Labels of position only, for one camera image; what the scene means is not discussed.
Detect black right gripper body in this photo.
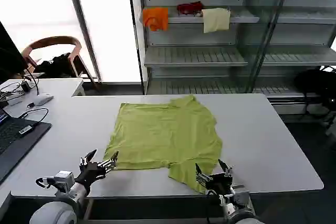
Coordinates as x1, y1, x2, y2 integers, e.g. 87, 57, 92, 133
206, 173, 233, 196

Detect black monitor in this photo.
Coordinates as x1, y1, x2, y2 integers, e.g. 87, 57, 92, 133
0, 20, 29, 84

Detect green shirt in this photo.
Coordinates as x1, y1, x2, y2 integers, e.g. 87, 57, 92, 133
103, 94, 223, 195

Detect white computer mouse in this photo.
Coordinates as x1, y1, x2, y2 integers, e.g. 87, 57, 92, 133
35, 93, 55, 106

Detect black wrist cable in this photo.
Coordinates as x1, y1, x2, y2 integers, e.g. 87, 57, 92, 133
36, 177, 57, 189
205, 189, 226, 224

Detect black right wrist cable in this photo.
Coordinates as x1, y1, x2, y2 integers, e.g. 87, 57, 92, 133
205, 189, 226, 224

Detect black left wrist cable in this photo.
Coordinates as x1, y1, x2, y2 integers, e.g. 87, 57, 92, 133
36, 177, 57, 189

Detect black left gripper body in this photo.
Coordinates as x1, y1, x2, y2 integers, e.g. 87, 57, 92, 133
75, 161, 106, 190

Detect white labelled usb dongle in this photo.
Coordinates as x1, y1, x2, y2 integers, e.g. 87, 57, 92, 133
18, 125, 35, 136

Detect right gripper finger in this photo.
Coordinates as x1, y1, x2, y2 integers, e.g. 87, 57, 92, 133
194, 163, 214, 186
218, 158, 234, 177

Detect grey window frame post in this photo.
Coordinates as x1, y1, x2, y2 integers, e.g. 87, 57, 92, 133
64, 0, 103, 82

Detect grey metal shelf rack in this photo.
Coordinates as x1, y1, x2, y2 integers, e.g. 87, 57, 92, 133
127, 0, 336, 114

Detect black bag on chair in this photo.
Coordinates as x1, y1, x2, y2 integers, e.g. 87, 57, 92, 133
35, 52, 77, 78

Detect brown wooden chair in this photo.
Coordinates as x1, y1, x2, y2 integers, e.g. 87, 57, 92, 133
20, 36, 99, 91

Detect black laptop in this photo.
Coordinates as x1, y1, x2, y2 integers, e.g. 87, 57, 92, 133
0, 107, 53, 183

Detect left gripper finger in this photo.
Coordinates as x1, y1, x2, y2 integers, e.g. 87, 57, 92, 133
96, 151, 120, 174
79, 149, 98, 167

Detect black dongle cable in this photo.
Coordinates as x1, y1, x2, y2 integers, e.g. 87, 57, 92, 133
18, 108, 49, 130

